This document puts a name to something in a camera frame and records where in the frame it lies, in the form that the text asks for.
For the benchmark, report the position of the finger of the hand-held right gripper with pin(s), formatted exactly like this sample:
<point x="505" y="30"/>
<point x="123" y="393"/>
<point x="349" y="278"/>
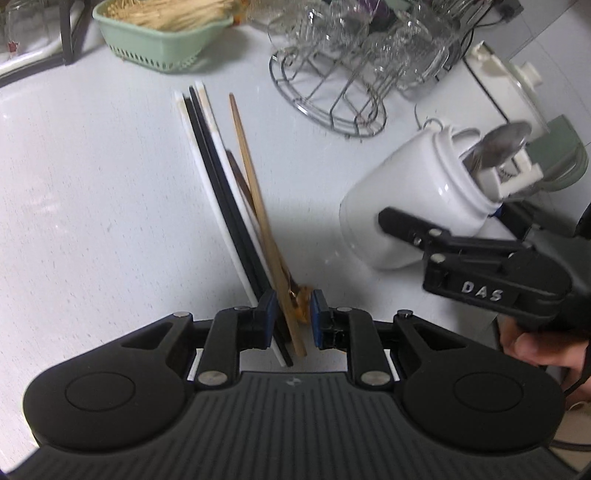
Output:
<point x="497" y="213"/>
<point x="401" y="224"/>

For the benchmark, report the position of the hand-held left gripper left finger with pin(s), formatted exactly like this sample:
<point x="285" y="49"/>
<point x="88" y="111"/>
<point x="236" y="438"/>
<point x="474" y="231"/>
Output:
<point x="271" y="323"/>

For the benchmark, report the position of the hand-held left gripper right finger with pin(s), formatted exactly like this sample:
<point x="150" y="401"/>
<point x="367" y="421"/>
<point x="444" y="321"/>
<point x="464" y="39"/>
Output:
<point x="316" y="323"/>

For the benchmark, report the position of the white ceramic jar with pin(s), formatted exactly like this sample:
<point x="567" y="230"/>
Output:
<point x="406" y="184"/>

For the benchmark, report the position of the metal spoon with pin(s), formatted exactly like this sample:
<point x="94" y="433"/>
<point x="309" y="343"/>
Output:
<point x="505" y="141"/>

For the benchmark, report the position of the white chopstick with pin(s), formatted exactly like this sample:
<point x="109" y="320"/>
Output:
<point x="240" y="207"/>
<point x="215" y="207"/>

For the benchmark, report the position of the black chopstick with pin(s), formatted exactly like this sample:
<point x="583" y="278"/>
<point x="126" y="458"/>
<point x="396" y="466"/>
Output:
<point x="229" y="207"/>
<point x="222" y="207"/>

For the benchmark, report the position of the wooden chopstick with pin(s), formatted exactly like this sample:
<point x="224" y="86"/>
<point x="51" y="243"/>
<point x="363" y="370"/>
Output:
<point x="253" y="184"/>

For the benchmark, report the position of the person's right hand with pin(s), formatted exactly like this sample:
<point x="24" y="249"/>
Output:
<point x="535" y="350"/>

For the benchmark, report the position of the pale green plastic bowl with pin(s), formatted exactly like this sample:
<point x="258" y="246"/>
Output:
<point x="563" y="152"/>

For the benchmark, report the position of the white electric cooker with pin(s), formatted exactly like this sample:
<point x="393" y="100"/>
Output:
<point x="498" y="92"/>

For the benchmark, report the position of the textured glass pitcher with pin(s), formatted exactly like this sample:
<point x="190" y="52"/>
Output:
<point x="434" y="60"/>

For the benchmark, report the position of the cut-crystal stemmed glass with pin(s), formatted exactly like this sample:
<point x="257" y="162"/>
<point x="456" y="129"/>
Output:
<point x="388" y="55"/>

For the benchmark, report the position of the black power plug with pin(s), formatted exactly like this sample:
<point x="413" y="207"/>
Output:
<point x="510" y="9"/>

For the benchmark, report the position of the glass cup with purple lid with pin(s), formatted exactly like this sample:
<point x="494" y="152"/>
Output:
<point x="376" y="11"/>

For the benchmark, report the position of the clear stemmed glass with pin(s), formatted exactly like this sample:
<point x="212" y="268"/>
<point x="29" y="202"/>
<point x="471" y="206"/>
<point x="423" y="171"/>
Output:
<point x="300" y="23"/>

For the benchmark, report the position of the green plastic basket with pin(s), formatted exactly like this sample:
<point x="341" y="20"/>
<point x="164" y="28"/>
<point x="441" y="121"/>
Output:
<point x="175" y="46"/>

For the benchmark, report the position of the bundle of bamboo sticks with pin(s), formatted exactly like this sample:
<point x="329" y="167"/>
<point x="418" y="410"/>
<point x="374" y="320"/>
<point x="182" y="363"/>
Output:
<point x="175" y="11"/>

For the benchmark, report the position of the white drip tray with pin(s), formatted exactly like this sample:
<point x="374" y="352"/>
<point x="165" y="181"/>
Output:
<point x="37" y="62"/>

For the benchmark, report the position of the black metal dish rack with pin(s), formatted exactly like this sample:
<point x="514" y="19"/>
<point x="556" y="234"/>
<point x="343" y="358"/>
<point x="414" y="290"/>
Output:
<point x="76" y="27"/>

